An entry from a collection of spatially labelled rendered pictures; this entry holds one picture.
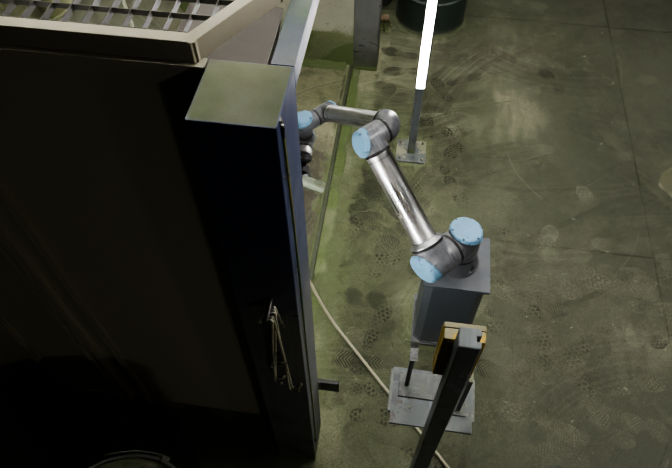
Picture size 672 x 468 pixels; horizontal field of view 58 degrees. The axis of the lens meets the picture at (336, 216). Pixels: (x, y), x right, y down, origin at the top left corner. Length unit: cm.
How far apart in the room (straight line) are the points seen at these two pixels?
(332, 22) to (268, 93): 337
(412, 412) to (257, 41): 152
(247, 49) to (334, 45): 237
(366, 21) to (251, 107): 338
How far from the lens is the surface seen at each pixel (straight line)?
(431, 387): 249
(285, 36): 136
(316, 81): 465
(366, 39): 463
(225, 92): 124
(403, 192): 260
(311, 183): 292
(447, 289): 290
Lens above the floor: 311
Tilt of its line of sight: 54 degrees down
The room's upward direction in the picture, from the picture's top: straight up
